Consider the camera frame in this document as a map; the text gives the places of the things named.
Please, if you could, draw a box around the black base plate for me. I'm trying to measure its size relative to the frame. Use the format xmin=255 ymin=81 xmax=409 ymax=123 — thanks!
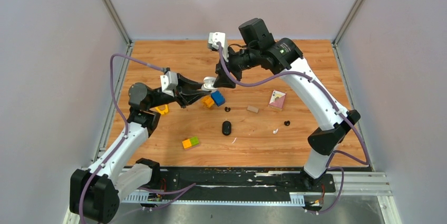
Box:
xmin=143 ymin=167 xmax=336 ymax=202

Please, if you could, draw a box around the small wooden block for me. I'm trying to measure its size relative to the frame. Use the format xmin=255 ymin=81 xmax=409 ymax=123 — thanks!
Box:
xmin=247 ymin=105 xmax=259 ymax=113

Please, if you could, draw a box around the black oval case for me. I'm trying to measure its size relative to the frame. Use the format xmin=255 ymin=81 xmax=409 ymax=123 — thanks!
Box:
xmin=221 ymin=121 xmax=232 ymax=136

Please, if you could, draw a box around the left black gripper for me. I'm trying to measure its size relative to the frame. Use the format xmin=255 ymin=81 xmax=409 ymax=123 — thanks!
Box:
xmin=148 ymin=73 xmax=210 ymax=110

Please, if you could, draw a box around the yellow toy brick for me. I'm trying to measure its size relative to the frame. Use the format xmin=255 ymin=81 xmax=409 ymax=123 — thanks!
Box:
xmin=201 ymin=96 xmax=215 ymax=108

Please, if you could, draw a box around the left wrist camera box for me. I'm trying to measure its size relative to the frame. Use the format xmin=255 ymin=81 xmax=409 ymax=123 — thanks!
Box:
xmin=160 ymin=71 xmax=178 ymax=97

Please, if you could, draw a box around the pink card box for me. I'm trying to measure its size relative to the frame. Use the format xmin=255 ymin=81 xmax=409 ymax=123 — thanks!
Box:
xmin=268 ymin=90 xmax=287 ymax=111

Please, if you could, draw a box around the orange green toy brick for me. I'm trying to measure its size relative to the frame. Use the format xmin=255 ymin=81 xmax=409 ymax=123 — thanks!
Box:
xmin=182 ymin=137 xmax=200 ymax=150

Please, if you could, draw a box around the white slotted cable duct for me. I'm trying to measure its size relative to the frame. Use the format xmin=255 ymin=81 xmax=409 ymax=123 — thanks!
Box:
xmin=120 ymin=193 xmax=306 ymax=206

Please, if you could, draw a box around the orange triangular plastic piece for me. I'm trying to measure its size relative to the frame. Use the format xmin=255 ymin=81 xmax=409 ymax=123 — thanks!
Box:
xmin=155 ymin=104 xmax=170 ymax=115

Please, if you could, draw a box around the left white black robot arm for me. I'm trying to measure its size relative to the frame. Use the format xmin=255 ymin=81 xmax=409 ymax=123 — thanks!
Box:
xmin=69 ymin=71 xmax=216 ymax=223

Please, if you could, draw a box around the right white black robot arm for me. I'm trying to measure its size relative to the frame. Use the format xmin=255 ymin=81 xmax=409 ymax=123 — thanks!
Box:
xmin=208 ymin=18 xmax=360 ymax=191

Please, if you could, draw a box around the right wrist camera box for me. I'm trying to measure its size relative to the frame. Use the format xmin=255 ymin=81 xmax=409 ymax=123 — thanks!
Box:
xmin=208 ymin=32 xmax=229 ymax=62

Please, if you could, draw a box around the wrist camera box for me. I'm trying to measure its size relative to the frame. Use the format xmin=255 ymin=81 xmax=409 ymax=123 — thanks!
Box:
xmin=208 ymin=32 xmax=229 ymax=62
xmin=160 ymin=71 xmax=178 ymax=97

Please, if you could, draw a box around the blue toy brick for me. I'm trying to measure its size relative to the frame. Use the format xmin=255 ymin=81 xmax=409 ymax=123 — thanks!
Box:
xmin=210 ymin=91 xmax=226 ymax=106

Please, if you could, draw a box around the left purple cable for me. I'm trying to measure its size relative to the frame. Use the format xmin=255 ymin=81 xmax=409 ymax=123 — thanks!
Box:
xmin=78 ymin=53 xmax=197 ymax=224

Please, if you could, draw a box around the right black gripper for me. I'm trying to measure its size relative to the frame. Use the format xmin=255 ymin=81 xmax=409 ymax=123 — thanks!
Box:
xmin=213 ymin=45 xmax=259 ymax=87

